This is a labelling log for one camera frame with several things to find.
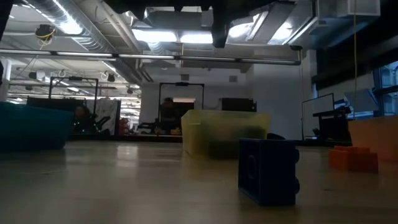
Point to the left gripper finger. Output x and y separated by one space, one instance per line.
220 31

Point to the ceiling light panel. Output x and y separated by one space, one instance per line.
155 35
196 38

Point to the black desk monitor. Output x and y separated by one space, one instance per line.
237 104

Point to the long metal pipe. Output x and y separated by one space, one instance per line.
146 56

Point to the person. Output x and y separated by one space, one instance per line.
168 112

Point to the yellow translucent plastic bin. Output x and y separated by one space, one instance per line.
217 130

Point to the white board panel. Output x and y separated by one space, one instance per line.
317 112

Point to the white printed sheet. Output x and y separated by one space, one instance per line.
107 109

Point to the dark office desk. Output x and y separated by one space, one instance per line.
334 124

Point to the grey tilted panel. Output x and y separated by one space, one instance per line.
360 99

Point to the blue small brick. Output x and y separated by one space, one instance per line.
267 174

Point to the black partition panel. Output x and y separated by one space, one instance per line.
56 107

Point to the orange translucent plastic bin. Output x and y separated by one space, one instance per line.
379 133

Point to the orange small brick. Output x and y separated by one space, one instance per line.
353 160

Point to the teal plastic bin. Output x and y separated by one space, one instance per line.
31 127

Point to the black gantry frame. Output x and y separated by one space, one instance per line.
182 84
75 78

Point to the silver air duct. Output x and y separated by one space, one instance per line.
93 45

